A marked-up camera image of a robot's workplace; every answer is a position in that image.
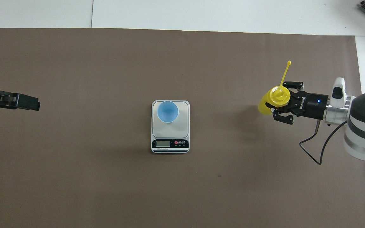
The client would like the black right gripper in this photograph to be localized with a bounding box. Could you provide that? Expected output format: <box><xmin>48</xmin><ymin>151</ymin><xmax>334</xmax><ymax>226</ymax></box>
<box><xmin>265</xmin><ymin>81</ymin><xmax>329</xmax><ymax>125</ymax></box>

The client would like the yellow squeeze bottle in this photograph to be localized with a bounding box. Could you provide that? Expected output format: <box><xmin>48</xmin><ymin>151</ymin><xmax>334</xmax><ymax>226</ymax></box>
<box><xmin>257</xmin><ymin>60</ymin><xmax>292</xmax><ymax>116</ymax></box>

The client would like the light blue plastic cup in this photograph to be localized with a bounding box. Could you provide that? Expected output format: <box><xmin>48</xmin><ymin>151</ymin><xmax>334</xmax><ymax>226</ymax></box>
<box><xmin>156</xmin><ymin>100</ymin><xmax>179</xmax><ymax>123</ymax></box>

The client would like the silver digital kitchen scale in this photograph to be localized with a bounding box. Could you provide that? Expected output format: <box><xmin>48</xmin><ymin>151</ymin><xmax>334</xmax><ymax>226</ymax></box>
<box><xmin>151</xmin><ymin>100</ymin><xmax>190</xmax><ymax>154</ymax></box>

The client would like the brown table mat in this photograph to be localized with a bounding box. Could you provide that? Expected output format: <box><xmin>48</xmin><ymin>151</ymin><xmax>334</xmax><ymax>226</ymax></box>
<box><xmin>0</xmin><ymin>28</ymin><xmax>365</xmax><ymax>228</ymax></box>

